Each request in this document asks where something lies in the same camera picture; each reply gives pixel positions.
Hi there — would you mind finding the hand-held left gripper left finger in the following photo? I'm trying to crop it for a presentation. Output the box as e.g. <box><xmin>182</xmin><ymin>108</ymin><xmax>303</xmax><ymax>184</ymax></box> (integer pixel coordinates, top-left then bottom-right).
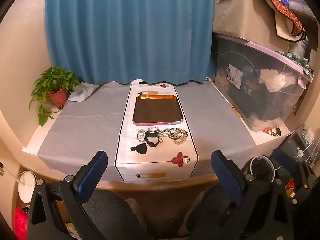
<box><xmin>26</xmin><ymin>151</ymin><xmax>108</xmax><ymax>240</ymax></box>

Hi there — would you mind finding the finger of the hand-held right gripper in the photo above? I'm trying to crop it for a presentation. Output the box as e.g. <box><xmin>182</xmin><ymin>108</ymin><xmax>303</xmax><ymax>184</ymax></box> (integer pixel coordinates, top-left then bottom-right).
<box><xmin>271</xmin><ymin>149</ymin><xmax>313</xmax><ymax>190</ymax></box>

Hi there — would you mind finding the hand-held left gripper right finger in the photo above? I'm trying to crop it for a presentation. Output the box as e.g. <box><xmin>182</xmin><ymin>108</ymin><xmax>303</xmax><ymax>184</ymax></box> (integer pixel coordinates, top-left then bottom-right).
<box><xmin>211</xmin><ymin>150</ymin><xmax>294</xmax><ymax>240</ymax></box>

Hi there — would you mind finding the cream large bead bracelet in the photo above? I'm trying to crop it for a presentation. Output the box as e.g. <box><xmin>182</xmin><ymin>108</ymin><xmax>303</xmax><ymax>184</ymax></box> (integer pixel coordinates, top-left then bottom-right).
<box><xmin>173</xmin><ymin>130</ymin><xmax>189</xmax><ymax>145</ymax></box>

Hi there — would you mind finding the clear bead bracelet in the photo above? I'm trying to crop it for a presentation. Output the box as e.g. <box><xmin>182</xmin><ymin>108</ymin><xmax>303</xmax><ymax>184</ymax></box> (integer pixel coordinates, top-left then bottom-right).
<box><xmin>131</xmin><ymin>129</ymin><xmax>146</xmax><ymax>142</ymax></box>

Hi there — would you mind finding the amber bangle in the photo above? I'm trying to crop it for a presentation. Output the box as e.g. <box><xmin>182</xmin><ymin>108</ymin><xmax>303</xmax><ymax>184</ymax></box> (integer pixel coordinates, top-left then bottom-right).
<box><xmin>167</xmin><ymin>128</ymin><xmax>182</xmax><ymax>140</ymax></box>

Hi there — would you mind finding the black wristband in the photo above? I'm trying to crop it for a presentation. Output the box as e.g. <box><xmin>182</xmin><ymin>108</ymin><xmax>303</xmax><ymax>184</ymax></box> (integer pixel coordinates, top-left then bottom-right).
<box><xmin>145</xmin><ymin>130</ymin><xmax>160</xmax><ymax>147</ymax></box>

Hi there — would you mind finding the orange metal tray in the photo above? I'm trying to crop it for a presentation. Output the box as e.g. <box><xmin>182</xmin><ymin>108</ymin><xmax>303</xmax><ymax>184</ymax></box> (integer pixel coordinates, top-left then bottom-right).
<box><xmin>132</xmin><ymin>94</ymin><xmax>183</xmax><ymax>126</ymax></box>

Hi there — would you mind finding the round black fan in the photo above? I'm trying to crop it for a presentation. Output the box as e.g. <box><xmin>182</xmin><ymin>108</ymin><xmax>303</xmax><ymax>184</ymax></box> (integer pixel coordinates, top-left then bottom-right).
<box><xmin>249</xmin><ymin>156</ymin><xmax>276</xmax><ymax>183</ymax></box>

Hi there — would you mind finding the red green packet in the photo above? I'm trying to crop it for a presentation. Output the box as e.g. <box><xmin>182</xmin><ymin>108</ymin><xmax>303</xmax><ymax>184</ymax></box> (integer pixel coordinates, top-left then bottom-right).
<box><xmin>262</xmin><ymin>127</ymin><xmax>283</xmax><ymax>137</ymax></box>

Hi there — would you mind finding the black shelf unit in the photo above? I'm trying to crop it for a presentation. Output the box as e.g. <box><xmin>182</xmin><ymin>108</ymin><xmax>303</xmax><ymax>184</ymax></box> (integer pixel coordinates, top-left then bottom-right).
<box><xmin>282</xmin><ymin>126</ymin><xmax>320</xmax><ymax>172</ymax></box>

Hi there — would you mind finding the person's left leg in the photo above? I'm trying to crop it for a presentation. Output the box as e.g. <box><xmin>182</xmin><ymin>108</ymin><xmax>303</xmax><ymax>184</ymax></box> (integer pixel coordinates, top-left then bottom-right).
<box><xmin>82</xmin><ymin>189</ymin><xmax>152</xmax><ymax>240</ymax></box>

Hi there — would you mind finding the grey tablecloth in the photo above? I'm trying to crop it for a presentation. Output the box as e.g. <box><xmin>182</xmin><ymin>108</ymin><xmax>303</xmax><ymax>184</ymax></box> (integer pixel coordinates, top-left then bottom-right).
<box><xmin>37</xmin><ymin>79</ymin><xmax>255</xmax><ymax>182</ymax></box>

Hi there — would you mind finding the white lamp-print table runner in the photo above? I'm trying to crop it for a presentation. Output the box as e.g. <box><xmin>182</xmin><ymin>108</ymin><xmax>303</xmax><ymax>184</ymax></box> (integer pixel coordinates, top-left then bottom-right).
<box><xmin>114</xmin><ymin>79</ymin><xmax>199</xmax><ymax>182</ymax></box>

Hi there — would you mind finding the white round lamp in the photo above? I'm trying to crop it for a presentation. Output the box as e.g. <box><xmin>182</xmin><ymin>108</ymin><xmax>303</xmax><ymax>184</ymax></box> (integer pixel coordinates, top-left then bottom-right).
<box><xmin>18</xmin><ymin>170</ymin><xmax>38</xmax><ymax>203</ymax></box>

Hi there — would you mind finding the clear plastic storage bin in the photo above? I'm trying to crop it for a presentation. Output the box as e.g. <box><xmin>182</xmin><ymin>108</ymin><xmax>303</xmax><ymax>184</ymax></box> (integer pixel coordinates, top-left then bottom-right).
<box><xmin>214</xmin><ymin>34</ymin><xmax>310</xmax><ymax>132</ymax></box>

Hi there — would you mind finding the potted green plant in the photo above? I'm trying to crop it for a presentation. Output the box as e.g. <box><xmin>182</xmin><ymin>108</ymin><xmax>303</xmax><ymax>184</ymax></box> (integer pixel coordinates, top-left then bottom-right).
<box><xmin>29</xmin><ymin>66</ymin><xmax>87</xmax><ymax>127</ymax></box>

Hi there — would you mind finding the green patterned cloth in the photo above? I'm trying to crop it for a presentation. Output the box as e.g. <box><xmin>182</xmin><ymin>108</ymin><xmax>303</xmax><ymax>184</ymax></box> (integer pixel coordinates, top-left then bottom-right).
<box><xmin>277</xmin><ymin>51</ymin><xmax>314</xmax><ymax>82</ymax></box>

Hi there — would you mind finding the beige tote bag red trim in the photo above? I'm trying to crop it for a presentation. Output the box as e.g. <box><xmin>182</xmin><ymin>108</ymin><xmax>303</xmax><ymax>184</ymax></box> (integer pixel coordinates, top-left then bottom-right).
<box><xmin>260</xmin><ymin>0</ymin><xmax>308</xmax><ymax>42</ymax></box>

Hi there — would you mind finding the blue curtain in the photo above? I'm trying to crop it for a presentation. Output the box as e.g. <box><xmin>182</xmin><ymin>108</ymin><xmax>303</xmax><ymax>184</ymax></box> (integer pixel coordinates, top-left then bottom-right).
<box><xmin>45</xmin><ymin>0</ymin><xmax>260</xmax><ymax>85</ymax></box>

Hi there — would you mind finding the beige fabric storage box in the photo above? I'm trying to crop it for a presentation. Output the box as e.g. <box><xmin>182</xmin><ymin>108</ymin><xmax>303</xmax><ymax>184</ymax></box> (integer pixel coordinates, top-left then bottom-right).
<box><xmin>213</xmin><ymin>0</ymin><xmax>292</xmax><ymax>52</ymax></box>

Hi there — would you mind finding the white cable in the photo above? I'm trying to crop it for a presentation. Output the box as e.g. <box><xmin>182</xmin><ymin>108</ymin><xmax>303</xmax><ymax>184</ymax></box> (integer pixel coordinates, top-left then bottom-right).
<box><xmin>0</xmin><ymin>164</ymin><xmax>27</xmax><ymax>186</ymax></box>

